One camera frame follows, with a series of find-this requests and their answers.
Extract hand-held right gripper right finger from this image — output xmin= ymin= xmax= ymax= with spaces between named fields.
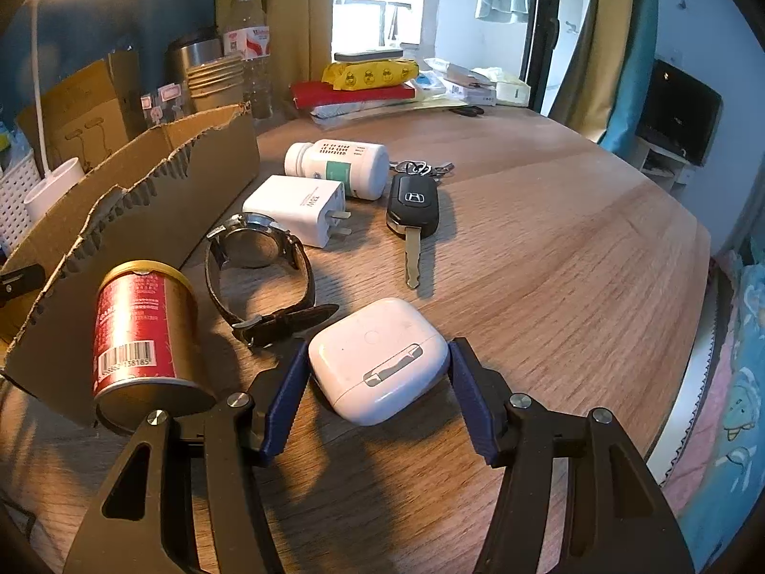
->
xmin=448 ymin=338 xmax=697 ymax=574

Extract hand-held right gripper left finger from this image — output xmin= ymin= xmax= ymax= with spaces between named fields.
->
xmin=63 ymin=338 xmax=312 ymax=574

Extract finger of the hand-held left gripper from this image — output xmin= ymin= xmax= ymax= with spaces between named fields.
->
xmin=0 ymin=263 xmax=45 ymax=309

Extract white earbuds case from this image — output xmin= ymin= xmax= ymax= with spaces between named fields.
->
xmin=307 ymin=298 xmax=450 ymax=427

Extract red tin can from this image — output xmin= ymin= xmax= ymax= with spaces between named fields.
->
xmin=92 ymin=260 xmax=217 ymax=436

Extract brown leather strap wristwatch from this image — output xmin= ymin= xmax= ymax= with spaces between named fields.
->
xmin=205 ymin=213 xmax=340 ymax=349

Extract torn cardboard box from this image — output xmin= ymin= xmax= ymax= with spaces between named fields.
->
xmin=0 ymin=101 xmax=262 ymax=428

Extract white power adapter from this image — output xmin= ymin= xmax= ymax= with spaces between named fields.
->
xmin=242 ymin=175 xmax=351 ymax=249

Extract white plastic basket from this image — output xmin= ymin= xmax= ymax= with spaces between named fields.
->
xmin=0 ymin=146 xmax=45 ymax=255

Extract brown printed cardboard box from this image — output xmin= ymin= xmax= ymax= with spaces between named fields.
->
xmin=15 ymin=51 xmax=147 ymax=171

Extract white desk lamp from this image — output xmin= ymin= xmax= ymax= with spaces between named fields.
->
xmin=24 ymin=0 xmax=141 ymax=222

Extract black car key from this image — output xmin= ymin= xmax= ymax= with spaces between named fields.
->
xmin=385 ymin=173 xmax=440 ymax=289

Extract clear glass with labels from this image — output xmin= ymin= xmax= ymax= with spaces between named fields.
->
xmin=140 ymin=82 xmax=189 ymax=126

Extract white pill bottle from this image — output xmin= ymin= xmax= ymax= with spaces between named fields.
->
xmin=284 ymin=140 xmax=391 ymax=201

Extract metal key rings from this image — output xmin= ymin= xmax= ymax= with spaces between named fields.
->
xmin=388 ymin=159 xmax=455 ymax=179

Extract stainless steel tumbler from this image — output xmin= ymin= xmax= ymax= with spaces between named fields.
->
xmin=166 ymin=30 xmax=225 ymax=114

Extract stack of paper cups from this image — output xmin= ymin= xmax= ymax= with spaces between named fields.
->
xmin=186 ymin=55 xmax=246 ymax=116

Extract clear sleeve with papers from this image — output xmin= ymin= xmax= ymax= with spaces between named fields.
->
xmin=307 ymin=96 xmax=455 ymax=129

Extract white television stand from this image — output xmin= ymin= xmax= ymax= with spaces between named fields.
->
xmin=632 ymin=134 xmax=700 ymax=192

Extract red book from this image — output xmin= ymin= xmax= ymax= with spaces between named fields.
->
xmin=291 ymin=80 xmax=417 ymax=110

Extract pale yellow tissue packet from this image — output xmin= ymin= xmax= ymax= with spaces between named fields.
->
xmin=472 ymin=66 xmax=532 ymax=105

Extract small white boxes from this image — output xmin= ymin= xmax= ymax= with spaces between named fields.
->
xmin=418 ymin=56 xmax=498 ymax=104

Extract clear plastic water bottle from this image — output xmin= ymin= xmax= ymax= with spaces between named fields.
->
xmin=224 ymin=0 xmax=274 ymax=121

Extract yellow wet wipes packet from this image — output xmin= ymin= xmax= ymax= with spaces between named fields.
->
xmin=321 ymin=58 xmax=419 ymax=92

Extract flat white grey device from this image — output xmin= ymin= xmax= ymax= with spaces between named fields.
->
xmin=333 ymin=48 xmax=404 ymax=65

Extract black television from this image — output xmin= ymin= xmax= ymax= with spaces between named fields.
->
xmin=634 ymin=58 xmax=724 ymax=167

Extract yellow curtain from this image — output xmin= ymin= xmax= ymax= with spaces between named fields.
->
xmin=546 ymin=0 xmax=643 ymax=138
xmin=215 ymin=0 xmax=336 ymax=88

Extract teal curtain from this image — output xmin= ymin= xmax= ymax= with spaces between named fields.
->
xmin=598 ymin=0 xmax=661 ymax=153

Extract black sliding door frame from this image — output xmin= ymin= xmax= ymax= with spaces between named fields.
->
xmin=519 ymin=0 xmax=564 ymax=113

